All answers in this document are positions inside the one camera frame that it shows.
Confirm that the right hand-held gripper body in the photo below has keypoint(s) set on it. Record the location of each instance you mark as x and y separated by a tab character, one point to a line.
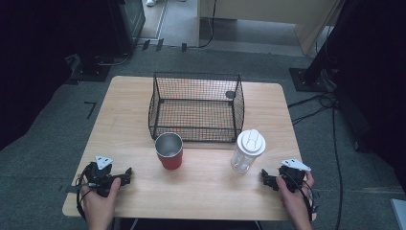
293	175

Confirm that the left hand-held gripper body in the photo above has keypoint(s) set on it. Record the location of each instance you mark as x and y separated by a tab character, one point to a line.
100	179

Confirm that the person's left hand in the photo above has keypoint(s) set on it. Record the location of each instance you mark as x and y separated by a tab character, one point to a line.
99	204

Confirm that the person's right hand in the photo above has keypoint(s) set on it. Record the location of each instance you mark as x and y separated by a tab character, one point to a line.
295	201

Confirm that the clear bottle with white lid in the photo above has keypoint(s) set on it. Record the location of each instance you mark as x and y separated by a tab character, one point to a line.
247	150

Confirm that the red cup with steel inside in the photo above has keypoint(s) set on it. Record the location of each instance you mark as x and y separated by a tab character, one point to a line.
170	158

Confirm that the white flat object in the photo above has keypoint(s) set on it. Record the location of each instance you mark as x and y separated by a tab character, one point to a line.
399	214

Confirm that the dark curtain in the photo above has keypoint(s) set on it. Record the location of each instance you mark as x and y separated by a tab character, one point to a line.
28	64

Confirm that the black equipment case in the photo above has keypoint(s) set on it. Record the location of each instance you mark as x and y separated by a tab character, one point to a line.
127	22

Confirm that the light wooden cabinet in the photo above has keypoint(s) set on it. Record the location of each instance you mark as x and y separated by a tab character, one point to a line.
271	9

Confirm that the white shoe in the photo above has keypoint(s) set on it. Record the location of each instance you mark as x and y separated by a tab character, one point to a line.
151	2

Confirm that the black stand base plate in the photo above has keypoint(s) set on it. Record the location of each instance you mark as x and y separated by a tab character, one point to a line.
91	72
308	80

